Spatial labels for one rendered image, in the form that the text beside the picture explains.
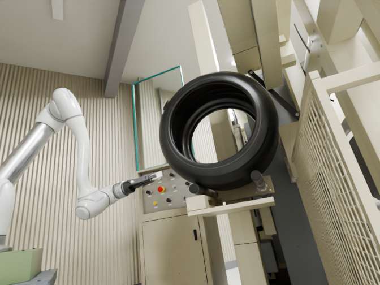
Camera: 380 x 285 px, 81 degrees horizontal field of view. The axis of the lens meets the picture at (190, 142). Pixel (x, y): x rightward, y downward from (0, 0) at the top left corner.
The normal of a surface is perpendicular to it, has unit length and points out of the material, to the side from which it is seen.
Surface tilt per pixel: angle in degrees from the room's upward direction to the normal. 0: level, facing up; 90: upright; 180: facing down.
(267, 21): 162
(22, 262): 90
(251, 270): 90
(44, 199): 90
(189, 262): 90
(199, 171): 100
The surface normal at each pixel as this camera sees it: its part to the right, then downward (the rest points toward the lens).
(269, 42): 0.02, 0.78
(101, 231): 0.44, -0.39
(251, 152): -0.22, -0.19
